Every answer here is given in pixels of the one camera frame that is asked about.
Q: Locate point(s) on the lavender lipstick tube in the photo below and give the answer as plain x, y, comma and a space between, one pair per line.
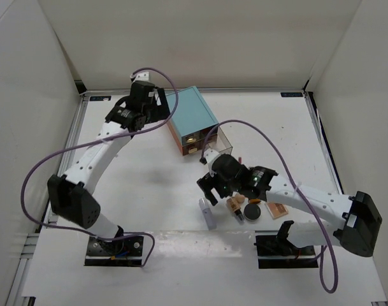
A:
207, 214

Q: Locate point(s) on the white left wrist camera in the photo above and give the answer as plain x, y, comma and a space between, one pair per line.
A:
143, 76

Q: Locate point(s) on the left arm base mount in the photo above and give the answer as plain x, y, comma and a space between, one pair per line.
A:
124, 253

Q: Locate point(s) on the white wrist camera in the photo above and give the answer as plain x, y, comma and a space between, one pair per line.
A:
143, 76
209, 156

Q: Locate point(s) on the teal and orange drawer box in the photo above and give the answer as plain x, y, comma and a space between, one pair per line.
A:
192, 120

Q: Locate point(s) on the black round jar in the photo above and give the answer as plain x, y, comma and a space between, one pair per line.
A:
252, 212

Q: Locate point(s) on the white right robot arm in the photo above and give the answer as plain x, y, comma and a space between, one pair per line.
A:
351, 222

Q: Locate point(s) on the peach makeup sponge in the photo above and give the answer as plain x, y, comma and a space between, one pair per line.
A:
239, 198

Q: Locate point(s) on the beige foundation bottle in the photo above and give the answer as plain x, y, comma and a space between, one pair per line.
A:
234, 208

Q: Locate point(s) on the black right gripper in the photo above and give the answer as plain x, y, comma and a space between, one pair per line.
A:
205, 184

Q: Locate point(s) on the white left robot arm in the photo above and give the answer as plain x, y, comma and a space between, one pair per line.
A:
71, 194

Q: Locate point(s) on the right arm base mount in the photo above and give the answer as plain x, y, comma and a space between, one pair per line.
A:
272, 255

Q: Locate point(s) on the black orange kabuki brush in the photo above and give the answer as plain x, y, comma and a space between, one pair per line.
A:
254, 201

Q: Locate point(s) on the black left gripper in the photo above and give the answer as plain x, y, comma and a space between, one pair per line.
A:
162, 111

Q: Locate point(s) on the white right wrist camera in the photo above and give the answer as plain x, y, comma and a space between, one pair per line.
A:
209, 156

